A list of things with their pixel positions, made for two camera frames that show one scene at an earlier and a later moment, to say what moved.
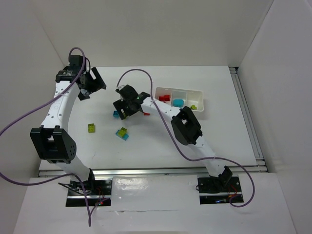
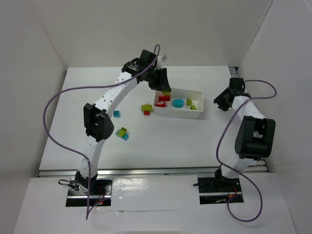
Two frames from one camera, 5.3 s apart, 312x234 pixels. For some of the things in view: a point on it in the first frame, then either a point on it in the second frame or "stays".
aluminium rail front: (179, 172) stays
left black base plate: (96, 190) stays
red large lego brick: (164, 98) stays
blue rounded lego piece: (178, 103) stays
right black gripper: (123, 107) → (224, 98)
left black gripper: (92, 84) → (158, 77)
